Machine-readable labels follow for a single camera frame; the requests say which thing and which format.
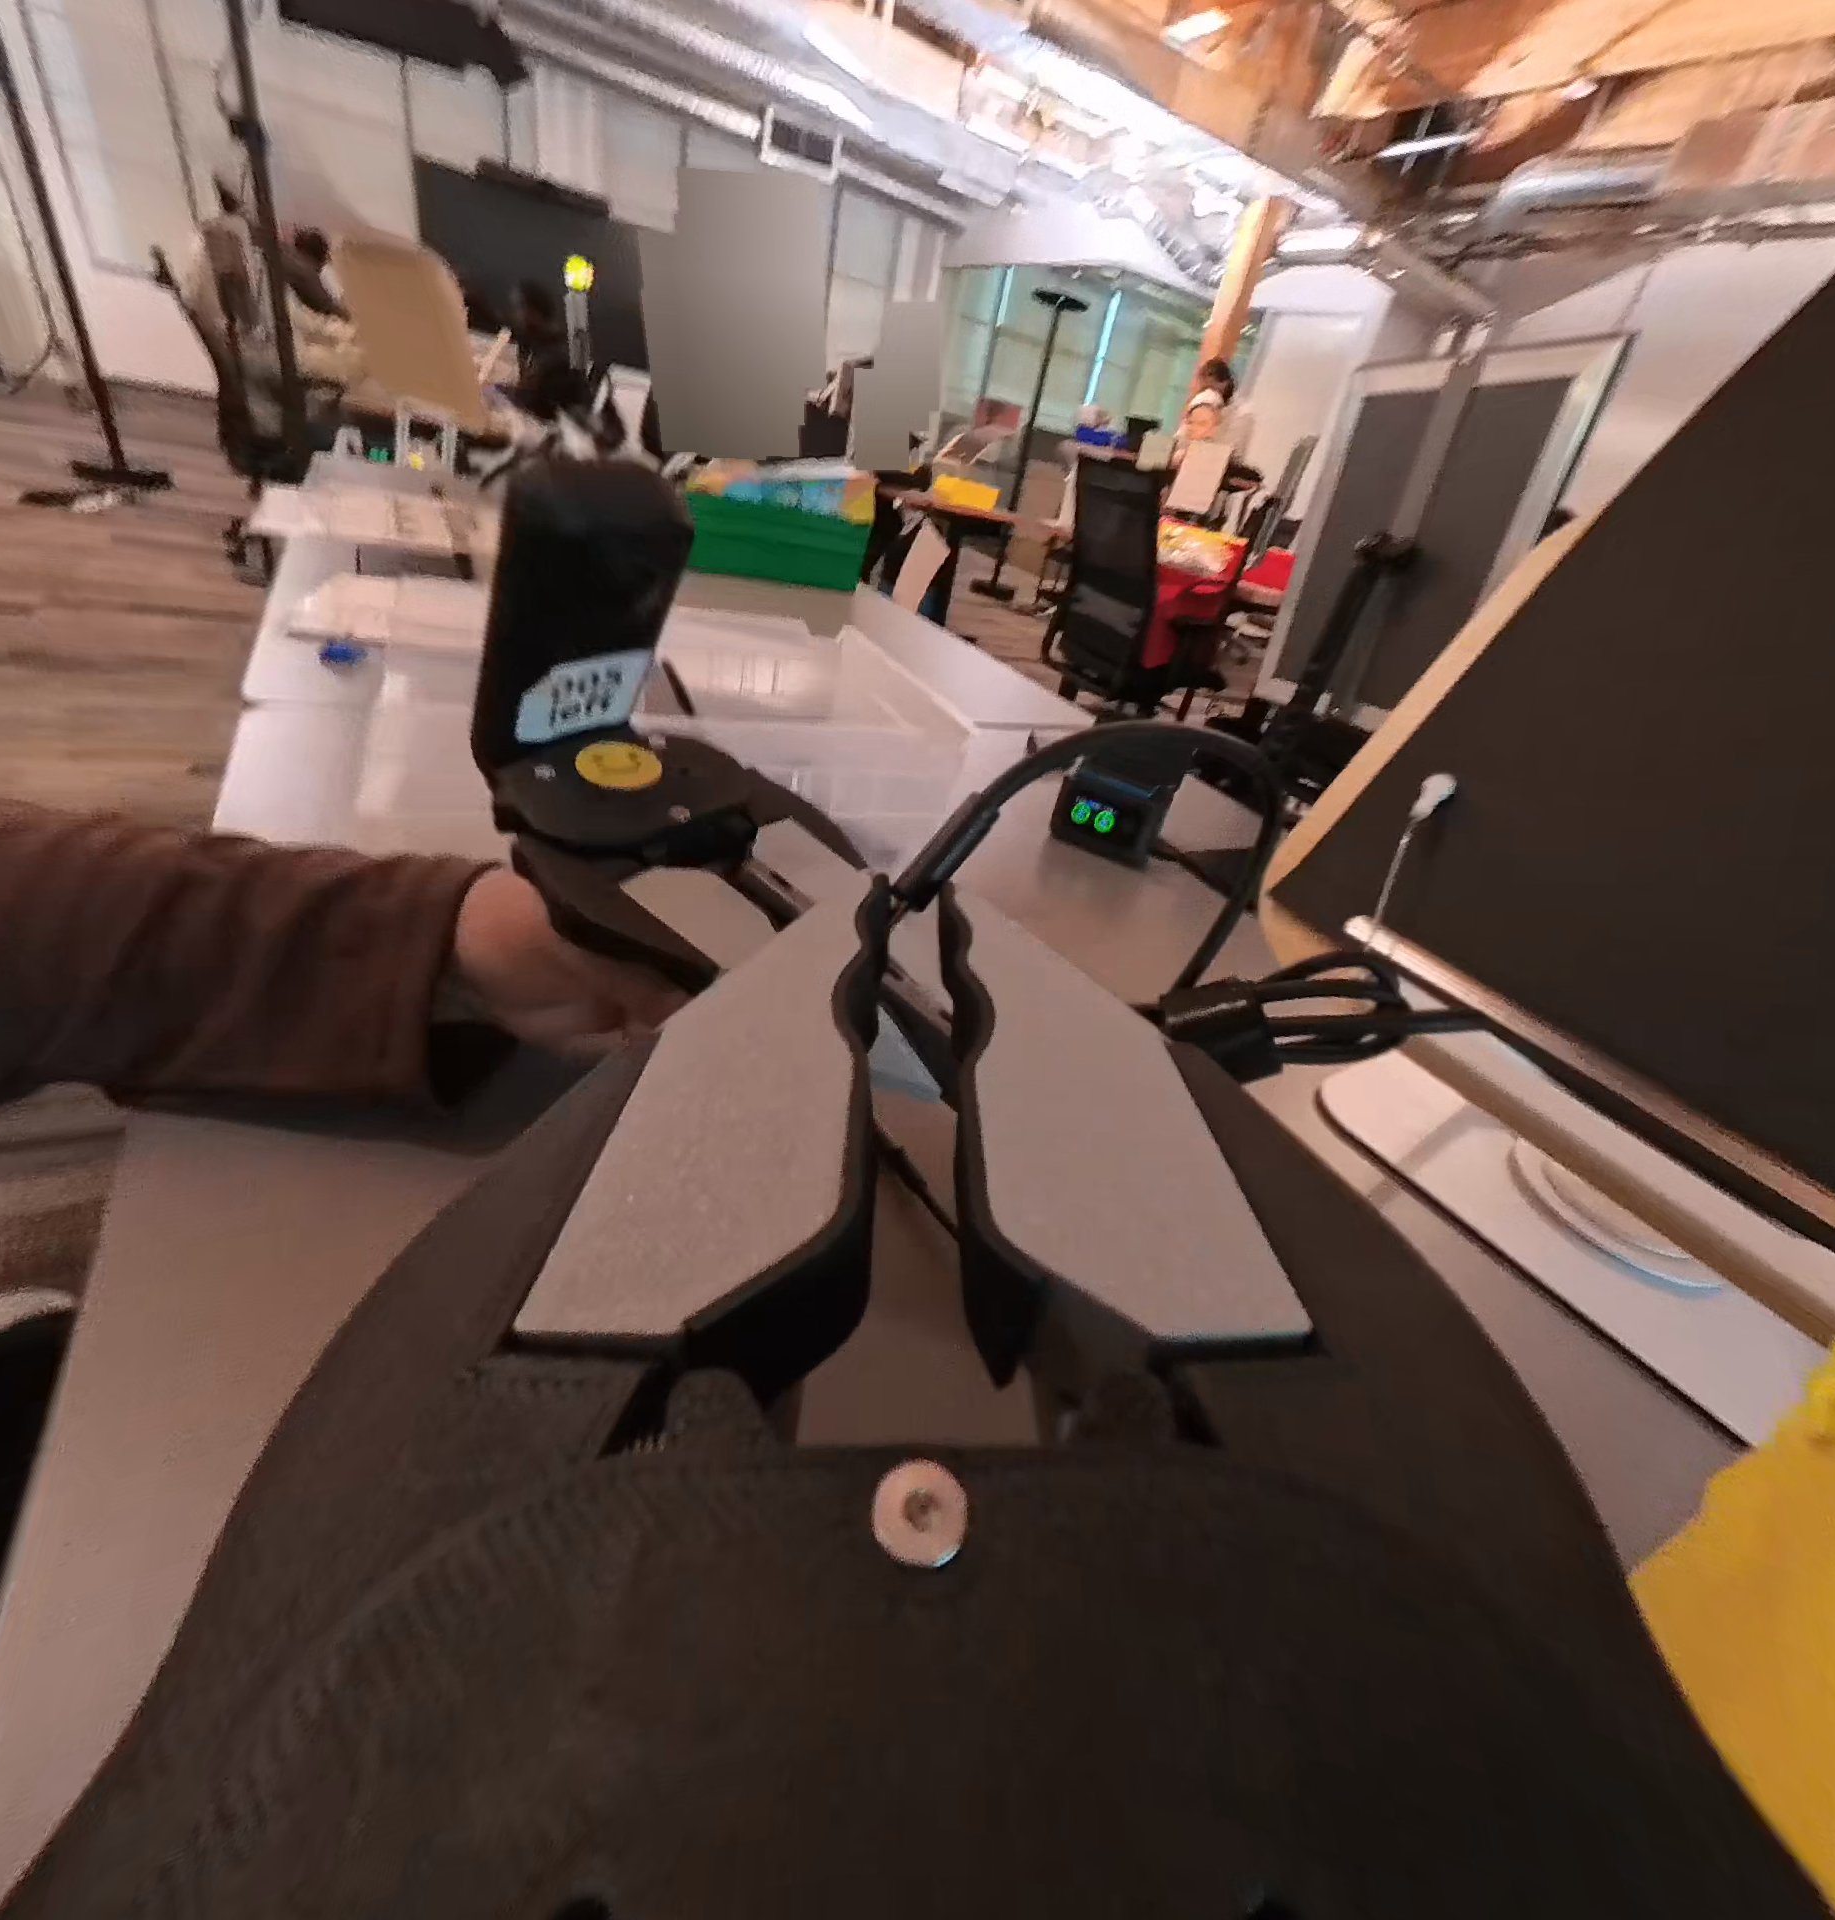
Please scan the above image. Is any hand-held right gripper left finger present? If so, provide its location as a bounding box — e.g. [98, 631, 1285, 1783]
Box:
[508, 876, 893, 1404]

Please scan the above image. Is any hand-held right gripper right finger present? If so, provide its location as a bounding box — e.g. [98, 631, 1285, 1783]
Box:
[934, 882, 1318, 1389]

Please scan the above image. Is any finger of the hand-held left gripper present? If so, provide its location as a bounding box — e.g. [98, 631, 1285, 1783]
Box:
[622, 801, 871, 995]

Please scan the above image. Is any black usb-c cable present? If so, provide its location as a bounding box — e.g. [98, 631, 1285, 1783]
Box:
[858, 721, 1550, 1085]

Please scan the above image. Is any person's left forearm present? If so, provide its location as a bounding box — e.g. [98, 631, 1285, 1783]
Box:
[0, 786, 507, 1115]

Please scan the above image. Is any person's left hand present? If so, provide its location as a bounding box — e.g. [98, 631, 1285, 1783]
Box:
[434, 862, 694, 1055]

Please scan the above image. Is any green plastic crate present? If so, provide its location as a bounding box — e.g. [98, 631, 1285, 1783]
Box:
[681, 483, 880, 595]

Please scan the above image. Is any clear plastic storage bin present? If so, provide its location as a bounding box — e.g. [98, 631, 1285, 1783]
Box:
[209, 577, 537, 879]
[244, 451, 502, 602]
[625, 600, 1101, 834]

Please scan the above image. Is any white stand base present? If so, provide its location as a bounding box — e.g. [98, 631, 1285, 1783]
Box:
[1314, 1036, 1835, 1449]

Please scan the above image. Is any small black device green display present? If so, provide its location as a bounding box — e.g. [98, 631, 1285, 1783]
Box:
[1049, 756, 1177, 867]

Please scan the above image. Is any dark padded office chair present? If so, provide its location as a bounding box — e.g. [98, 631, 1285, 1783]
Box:
[151, 215, 351, 498]

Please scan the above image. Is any white-tipped metal pin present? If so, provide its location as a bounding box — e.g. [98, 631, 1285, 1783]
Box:
[1367, 771, 1462, 938]

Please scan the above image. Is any black floor lamp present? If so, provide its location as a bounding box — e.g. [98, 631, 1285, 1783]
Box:
[974, 289, 1093, 605]

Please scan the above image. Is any black mesh office chair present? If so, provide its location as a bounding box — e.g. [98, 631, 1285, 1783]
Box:
[1038, 451, 1237, 721]

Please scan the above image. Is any black tripod stand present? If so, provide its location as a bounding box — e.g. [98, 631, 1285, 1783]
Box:
[0, 0, 180, 511]

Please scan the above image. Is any grey partition cabinet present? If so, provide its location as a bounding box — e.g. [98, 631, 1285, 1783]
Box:
[1273, 333, 1632, 698]

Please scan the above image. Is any yellow plastic bin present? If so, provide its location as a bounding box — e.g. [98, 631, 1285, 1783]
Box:
[1628, 1335, 1835, 1920]

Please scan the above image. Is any black wall screen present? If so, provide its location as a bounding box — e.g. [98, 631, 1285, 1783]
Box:
[412, 154, 658, 380]

